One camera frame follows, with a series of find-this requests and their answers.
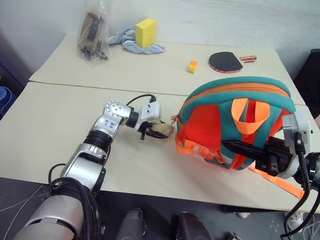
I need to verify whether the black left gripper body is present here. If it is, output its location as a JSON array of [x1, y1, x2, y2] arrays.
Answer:
[[136, 121, 155, 141]]

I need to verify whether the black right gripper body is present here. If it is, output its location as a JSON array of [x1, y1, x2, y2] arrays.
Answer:
[[254, 136, 294, 177]]

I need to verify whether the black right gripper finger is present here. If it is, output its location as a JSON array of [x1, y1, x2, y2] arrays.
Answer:
[[220, 140, 268, 155], [230, 149, 266, 159]]

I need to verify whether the orange and teal backpack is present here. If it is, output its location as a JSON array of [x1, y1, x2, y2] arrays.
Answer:
[[170, 76, 306, 200]]

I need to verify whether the orange yellow green toy brick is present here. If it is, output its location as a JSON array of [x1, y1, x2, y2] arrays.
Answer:
[[186, 60, 199, 75]]

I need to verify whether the light blue towel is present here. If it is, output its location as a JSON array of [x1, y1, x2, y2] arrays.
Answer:
[[108, 24, 167, 55]]

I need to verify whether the black case beside table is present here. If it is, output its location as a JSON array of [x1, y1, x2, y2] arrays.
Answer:
[[293, 48, 320, 106]]

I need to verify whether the black table tennis paddle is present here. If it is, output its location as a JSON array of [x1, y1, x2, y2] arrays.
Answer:
[[208, 51, 258, 74]]

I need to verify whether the yellow sponge block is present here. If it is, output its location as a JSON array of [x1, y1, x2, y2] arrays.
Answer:
[[134, 17, 158, 49]]

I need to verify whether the dark rounded shape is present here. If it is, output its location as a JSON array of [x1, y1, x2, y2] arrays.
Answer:
[[171, 211, 213, 240], [117, 207, 148, 240]]

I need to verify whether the clear plastic bag with parts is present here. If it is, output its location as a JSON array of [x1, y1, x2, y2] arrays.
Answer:
[[75, 0, 111, 68]]

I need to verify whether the blue rolled mat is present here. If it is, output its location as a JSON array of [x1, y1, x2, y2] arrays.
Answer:
[[0, 85, 14, 119]]

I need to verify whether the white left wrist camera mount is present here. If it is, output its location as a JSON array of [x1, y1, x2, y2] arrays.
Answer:
[[136, 100, 161, 131]]

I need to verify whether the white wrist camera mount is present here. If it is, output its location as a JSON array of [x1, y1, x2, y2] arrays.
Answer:
[[136, 100, 161, 131], [276, 111, 315, 180]]

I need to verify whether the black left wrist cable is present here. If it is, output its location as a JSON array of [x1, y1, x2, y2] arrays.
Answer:
[[126, 93, 158, 106]]

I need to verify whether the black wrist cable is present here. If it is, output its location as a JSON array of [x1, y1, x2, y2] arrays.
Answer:
[[126, 93, 158, 106], [279, 130, 320, 240]]

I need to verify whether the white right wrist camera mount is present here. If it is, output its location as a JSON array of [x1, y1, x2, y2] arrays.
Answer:
[[276, 111, 315, 180]]

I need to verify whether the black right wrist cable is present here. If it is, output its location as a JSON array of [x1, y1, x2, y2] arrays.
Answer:
[[279, 130, 320, 240]]

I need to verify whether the black left arm cable bundle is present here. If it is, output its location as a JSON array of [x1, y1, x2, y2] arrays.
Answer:
[[48, 163, 106, 240]]

